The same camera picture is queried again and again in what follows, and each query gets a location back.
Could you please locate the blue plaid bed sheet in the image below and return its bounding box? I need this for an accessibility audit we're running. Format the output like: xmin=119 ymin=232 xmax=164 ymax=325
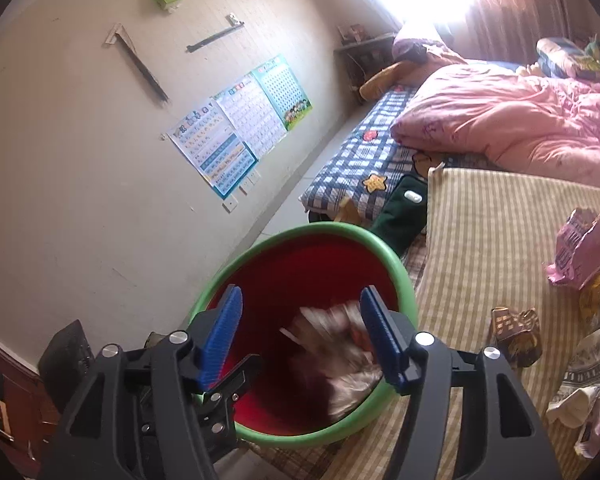
xmin=300 ymin=84 xmax=433 ymax=222

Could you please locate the yellow brown plush toy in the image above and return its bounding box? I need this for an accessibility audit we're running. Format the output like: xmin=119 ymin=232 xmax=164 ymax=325
xmin=359 ymin=59 xmax=417 ymax=102

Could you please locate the pink quilt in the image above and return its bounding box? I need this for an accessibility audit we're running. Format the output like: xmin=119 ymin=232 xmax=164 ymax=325
xmin=390 ymin=59 xmax=600 ymax=193

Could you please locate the dark green cloth item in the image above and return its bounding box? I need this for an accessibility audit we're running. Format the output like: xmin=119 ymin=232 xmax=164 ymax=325
xmin=369 ymin=174 xmax=429 ymax=257

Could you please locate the brown snack wrapper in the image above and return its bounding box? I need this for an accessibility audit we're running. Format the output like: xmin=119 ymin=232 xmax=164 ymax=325
xmin=490 ymin=306 xmax=544 ymax=369

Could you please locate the patterned pink curtain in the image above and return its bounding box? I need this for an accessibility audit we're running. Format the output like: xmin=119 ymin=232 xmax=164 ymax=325
xmin=472 ymin=0 xmax=586 ymax=63

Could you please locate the yellow candy wrapper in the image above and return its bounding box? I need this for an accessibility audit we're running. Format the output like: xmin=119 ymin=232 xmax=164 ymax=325
xmin=579 ymin=272 xmax=600 ymax=312

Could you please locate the white chart wall poster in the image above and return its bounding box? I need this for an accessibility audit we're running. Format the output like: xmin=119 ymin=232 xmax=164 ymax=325
xmin=214 ymin=73 xmax=288 ymax=160

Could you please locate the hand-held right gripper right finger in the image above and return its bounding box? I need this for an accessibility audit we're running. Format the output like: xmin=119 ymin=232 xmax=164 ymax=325
xmin=359 ymin=284 xmax=564 ymax=480

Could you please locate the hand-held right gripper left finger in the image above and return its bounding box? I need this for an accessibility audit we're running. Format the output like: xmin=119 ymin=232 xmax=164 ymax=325
xmin=37 ymin=285 xmax=244 ymax=480

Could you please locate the pink snack bag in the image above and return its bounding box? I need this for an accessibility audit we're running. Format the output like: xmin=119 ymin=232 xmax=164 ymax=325
xmin=544 ymin=207 xmax=600 ymax=292

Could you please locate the printed paper cup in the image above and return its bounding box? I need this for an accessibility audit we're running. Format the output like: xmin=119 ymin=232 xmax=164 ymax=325
xmin=546 ymin=326 xmax=600 ymax=429

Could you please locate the small printed drink carton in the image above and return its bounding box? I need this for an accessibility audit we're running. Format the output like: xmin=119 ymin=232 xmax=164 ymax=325
xmin=279 ymin=300 xmax=387 ymax=422

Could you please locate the blue patterned pillow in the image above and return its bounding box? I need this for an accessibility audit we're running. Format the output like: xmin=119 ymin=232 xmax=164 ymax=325
xmin=536 ymin=37 xmax=600 ymax=87

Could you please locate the dark wooden nightstand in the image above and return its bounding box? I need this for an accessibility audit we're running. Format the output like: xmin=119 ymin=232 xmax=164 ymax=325
xmin=334 ymin=24 xmax=398 ymax=88

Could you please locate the green rimmed red bin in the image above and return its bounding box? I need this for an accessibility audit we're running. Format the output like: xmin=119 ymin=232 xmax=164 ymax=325
xmin=189 ymin=222 xmax=419 ymax=449

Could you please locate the green bordered wall poster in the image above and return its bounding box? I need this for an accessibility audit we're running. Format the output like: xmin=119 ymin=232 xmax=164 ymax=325
xmin=251 ymin=53 xmax=314 ymax=132

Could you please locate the short black wall bar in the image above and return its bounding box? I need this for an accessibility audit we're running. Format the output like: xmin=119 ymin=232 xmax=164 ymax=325
xmin=186 ymin=12 xmax=245 ymax=54

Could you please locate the pink pillow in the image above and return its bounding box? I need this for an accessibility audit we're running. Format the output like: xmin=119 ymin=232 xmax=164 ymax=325
xmin=392 ymin=21 xmax=467 ymax=67

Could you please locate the blue bordered wall poster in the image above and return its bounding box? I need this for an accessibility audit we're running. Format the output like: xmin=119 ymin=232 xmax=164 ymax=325
xmin=166 ymin=100 xmax=259 ymax=200

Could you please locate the long black wall bar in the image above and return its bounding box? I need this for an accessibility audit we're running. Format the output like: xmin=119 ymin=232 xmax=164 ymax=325
xmin=104 ymin=22 xmax=171 ymax=108

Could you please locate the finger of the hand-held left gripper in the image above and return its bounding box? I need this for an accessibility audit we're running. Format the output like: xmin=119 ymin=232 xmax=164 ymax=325
xmin=195 ymin=354 xmax=262 ymax=461

